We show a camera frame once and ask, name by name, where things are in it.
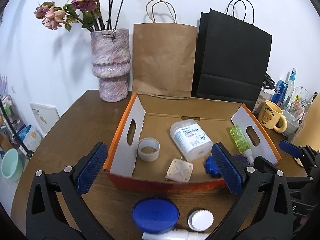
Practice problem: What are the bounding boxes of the clear container black clip lid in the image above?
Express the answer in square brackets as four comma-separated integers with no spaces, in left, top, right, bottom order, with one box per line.
[252,73,276,114]

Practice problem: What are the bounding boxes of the blue soda can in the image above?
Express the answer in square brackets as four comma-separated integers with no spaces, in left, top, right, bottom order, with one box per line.
[271,80,288,106]

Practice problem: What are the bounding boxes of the blue round lid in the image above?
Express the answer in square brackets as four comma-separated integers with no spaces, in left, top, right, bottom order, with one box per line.
[132,197,180,235]

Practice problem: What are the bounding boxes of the small white ridged cap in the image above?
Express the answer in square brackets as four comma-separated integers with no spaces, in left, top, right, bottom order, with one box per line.
[188,210,214,232]

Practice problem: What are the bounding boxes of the brown paper bag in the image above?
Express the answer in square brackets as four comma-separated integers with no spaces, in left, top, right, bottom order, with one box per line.
[132,0,198,98]

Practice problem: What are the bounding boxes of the dried rose bouquet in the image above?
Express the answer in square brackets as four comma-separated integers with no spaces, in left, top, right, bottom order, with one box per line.
[34,0,124,32]

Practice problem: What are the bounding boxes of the grey ceramic cup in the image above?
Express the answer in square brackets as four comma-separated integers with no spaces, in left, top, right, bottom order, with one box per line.
[282,111,299,137]

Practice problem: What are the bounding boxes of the white cube power adapter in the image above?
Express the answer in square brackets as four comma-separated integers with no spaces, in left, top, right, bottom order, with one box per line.
[165,158,194,183]

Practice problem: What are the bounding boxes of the green spray bottle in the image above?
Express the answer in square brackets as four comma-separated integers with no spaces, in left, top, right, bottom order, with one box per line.
[228,125,254,165]

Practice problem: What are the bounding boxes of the clear bottle blue label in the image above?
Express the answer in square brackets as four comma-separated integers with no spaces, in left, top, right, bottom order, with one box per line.
[282,68,297,110]

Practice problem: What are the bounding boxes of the clear cotton swab box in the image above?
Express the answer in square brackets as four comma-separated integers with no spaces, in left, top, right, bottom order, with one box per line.
[169,119,213,162]

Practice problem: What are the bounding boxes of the black paper bag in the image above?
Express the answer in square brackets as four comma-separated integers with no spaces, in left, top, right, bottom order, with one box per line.
[191,10,272,110]

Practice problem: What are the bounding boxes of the purple gear-shaped lid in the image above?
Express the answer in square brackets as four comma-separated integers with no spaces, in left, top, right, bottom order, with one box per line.
[233,154,250,167]

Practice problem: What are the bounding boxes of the red cardboard box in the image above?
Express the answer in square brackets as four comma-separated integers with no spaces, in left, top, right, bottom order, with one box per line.
[103,94,281,193]

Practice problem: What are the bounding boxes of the mint green bowl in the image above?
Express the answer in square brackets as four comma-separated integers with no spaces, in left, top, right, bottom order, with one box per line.
[1,148,23,181]

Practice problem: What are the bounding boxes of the yellow bear mug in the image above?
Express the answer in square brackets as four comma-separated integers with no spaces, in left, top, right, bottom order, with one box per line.
[258,100,287,133]

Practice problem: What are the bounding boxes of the pink textured vase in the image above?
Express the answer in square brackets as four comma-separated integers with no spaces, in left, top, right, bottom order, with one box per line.
[91,29,131,102]

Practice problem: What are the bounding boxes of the white tape roll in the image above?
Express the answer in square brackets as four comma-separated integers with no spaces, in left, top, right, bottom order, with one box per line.
[137,138,160,162]

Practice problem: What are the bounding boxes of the dark blue gear lid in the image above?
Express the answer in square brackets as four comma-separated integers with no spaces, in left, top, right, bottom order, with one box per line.
[204,155,222,178]

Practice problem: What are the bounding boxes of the white plastic tube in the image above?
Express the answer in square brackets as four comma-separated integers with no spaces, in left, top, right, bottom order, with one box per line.
[142,229,209,240]

